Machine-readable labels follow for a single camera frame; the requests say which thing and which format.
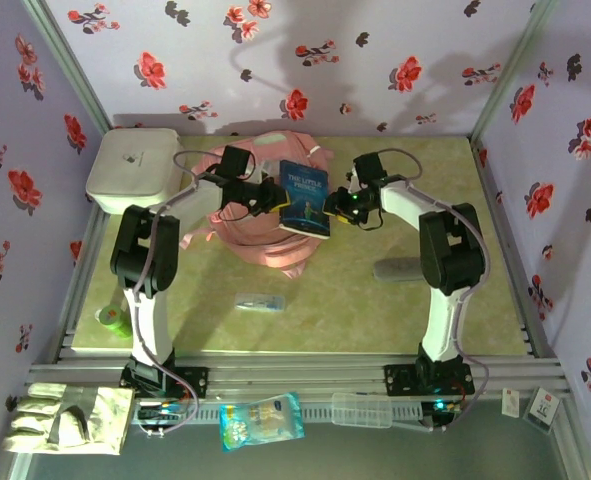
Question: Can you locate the blue Little Prince book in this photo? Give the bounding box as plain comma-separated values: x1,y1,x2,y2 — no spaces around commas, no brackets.
277,159,332,240

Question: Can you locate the pink fabric backpack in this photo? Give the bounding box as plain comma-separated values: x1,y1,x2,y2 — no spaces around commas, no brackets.
179,130,336,280

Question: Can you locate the clear plastic stationery pack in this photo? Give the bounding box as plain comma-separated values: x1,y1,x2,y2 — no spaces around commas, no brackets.
233,293,286,313

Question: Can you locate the white storage case with logo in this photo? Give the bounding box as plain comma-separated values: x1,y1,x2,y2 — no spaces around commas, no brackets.
84,128,186,216

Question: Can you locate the green tape roll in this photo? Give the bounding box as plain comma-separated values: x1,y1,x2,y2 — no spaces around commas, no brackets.
97,303,132,339

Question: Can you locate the clear plastic organizer box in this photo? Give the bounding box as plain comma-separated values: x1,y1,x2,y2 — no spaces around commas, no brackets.
331,392,393,430

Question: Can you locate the blue snack bag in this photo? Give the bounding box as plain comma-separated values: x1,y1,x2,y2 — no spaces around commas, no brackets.
218,392,306,454

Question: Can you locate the small white tag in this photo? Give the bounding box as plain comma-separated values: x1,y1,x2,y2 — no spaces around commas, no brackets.
501,388,521,417

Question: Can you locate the small clear card box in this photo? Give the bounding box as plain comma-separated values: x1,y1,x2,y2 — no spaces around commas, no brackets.
523,386,561,429

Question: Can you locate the pale work glove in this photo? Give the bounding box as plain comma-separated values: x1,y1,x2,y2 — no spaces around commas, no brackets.
2,382,135,456

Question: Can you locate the black right camera cable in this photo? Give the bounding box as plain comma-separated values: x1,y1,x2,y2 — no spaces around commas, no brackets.
357,207,384,232

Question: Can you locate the black camera cable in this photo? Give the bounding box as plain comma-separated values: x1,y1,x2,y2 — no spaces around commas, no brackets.
357,207,384,232
218,199,256,225

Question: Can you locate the black left camera cable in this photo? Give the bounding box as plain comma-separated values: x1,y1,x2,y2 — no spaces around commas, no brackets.
218,199,256,225

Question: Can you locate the lavender right arm cable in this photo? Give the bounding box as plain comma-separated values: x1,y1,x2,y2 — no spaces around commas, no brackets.
374,148,491,434

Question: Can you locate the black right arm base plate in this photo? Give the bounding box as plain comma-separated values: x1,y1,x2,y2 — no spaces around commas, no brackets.
383,363,476,399

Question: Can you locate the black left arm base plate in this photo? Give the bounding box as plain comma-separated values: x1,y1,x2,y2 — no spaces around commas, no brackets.
119,349,210,401

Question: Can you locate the aluminium corner post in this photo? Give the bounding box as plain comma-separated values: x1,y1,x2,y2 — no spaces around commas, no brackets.
469,0,561,141
22,0,112,134

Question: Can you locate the grey slotted cable duct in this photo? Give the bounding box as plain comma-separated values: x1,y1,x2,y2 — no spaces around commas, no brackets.
194,402,426,424

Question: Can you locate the controller board with wires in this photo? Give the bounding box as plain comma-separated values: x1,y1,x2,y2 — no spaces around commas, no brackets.
133,399,199,436
422,397,466,434

